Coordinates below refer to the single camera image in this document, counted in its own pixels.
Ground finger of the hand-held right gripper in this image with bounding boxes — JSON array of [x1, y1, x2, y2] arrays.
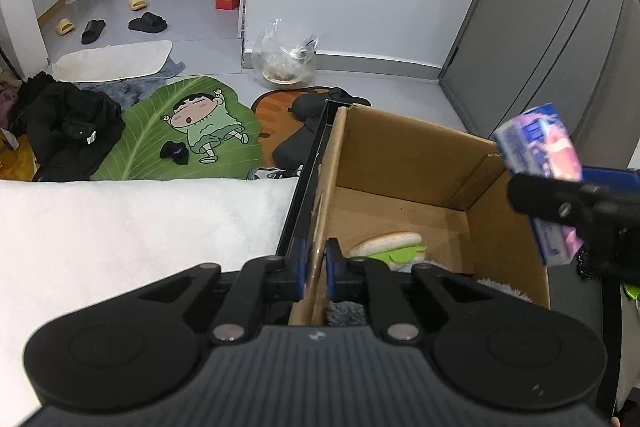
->
[[507, 172, 621, 233], [582, 166, 640, 194]]

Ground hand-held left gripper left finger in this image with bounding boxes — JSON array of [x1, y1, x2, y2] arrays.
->
[[135, 239, 307, 345]]

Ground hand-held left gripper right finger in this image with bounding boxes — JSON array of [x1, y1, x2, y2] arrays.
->
[[325, 237, 506, 343]]

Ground blue-grey fluffy plush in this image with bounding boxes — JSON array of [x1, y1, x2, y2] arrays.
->
[[327, 259, 533, 328]]

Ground purple tissue packet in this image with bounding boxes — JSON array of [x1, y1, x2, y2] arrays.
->
[[489, 103, 586, 267]]

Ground sandwich plush toy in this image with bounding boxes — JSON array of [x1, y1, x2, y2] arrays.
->
[[345, 232, 428, 273]]

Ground brown cardboard box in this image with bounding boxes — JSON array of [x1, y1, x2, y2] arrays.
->
[[287, 104, 551, 328]]

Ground black and white sneaker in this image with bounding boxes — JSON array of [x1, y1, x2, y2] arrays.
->
[[246, 166, 303, 182]]

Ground black bag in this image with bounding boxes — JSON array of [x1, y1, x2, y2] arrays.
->
[[272, 127, 321, 168], [290, 88, 372, 120]]

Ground orange floor mat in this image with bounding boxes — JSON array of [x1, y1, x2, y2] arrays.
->
[[250, 87, 371, 168]]

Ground grey door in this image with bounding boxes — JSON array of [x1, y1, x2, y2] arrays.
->
[[437, 0, 640, 148]]

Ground black socks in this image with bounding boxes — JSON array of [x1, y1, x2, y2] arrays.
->
[[159, 140, 190, 166]]

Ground plastic bag with bowl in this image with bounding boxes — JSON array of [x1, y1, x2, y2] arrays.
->
[[251, 18, 319, 86]]

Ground green leaf cartoon mat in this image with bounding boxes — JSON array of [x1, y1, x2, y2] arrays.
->
[[92, 76, 266, 182]]

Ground blue-grey rug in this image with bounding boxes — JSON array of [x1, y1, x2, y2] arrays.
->
[[75, 57, 186, 108]]

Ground black clothing pile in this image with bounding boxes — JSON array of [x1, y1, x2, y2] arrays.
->
[[10, 73, 126, 182]]

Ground white floor mat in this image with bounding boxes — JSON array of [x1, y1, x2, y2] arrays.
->
[[51, 39, 173, 82]]

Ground black slipper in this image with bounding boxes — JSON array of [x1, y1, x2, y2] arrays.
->
[[81, 20, 107, 45], [128, 12, 168, 32]]

